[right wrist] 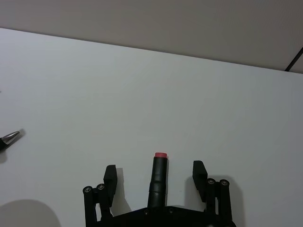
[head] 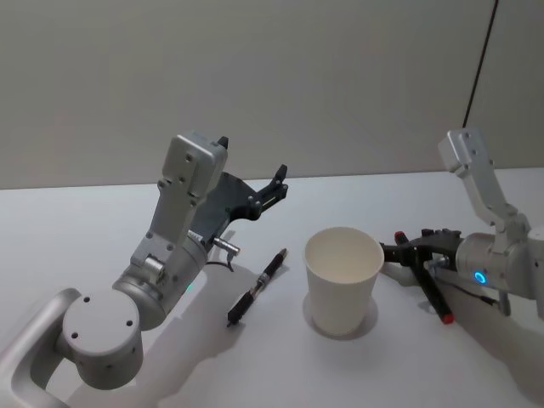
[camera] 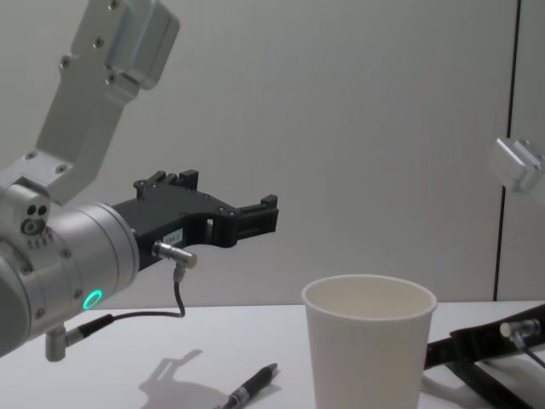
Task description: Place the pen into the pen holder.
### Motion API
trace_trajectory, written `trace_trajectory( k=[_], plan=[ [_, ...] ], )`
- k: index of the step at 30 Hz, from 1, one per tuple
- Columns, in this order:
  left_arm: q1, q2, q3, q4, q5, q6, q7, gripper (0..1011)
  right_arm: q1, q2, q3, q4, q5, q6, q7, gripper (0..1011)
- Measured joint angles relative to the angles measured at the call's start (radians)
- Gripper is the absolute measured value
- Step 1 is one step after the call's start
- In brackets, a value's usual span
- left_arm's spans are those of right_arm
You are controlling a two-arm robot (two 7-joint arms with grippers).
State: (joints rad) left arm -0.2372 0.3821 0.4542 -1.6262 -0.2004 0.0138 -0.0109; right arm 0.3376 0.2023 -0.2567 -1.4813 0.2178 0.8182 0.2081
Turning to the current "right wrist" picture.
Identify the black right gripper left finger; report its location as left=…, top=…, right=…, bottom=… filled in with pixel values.
left=82, top=165, right=118, bottom=227

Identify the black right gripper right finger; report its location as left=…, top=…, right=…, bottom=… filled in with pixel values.
left=192, top=160, right=234, bottom=223

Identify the black marker with red end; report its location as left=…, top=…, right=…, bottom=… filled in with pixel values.
left=147, top=152, right=169, bottom=209

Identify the black pen with silver tip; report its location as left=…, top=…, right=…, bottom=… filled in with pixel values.
left=0, top=128, right=26, bottom=152

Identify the thin dark post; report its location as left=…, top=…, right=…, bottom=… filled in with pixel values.
left=284, top=47, right=303, bottom=72

